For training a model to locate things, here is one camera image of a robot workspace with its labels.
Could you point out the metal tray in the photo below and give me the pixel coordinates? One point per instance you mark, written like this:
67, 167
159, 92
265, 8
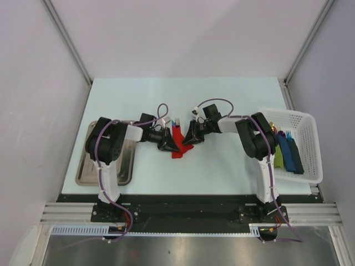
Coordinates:
87, 173

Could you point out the red paper napkin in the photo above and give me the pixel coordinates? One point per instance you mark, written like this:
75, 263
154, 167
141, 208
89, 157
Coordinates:
178, 138

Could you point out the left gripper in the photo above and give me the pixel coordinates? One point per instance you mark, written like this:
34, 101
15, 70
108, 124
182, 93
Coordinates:
167, 143

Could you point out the aluminium frame rail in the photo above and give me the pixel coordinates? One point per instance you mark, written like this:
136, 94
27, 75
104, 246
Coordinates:
300, 214

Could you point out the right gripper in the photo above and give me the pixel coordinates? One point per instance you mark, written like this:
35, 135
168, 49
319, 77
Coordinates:
191, 138

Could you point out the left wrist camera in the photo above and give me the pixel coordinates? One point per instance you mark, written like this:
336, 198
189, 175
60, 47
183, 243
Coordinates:
165, 121

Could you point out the white plastic basket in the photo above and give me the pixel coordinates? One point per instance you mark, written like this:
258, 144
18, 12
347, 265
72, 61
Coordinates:
302, 128

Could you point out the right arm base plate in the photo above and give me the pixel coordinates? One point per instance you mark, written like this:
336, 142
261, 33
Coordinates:
260, 214

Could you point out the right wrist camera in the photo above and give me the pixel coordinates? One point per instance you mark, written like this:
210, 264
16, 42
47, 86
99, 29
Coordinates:
197, 115

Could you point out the dark navy rolled napkin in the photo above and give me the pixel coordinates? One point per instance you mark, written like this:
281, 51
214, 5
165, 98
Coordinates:
298, 167

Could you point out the green rolled napkin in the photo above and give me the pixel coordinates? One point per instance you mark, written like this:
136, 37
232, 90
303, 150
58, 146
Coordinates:
278, 159

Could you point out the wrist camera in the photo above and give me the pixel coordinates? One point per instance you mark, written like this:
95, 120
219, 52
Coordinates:
197, 115
165, 121

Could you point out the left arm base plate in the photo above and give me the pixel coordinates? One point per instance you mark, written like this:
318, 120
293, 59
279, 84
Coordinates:
113, 214

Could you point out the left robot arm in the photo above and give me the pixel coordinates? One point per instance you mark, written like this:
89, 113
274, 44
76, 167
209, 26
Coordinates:
105, 143

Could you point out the blue rolled napkin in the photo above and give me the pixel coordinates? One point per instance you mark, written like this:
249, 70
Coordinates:
288, 162

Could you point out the white cable duct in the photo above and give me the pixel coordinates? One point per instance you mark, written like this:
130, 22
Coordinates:
244, 230

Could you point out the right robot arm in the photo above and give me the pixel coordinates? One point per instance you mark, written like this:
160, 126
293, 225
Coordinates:
256, 136

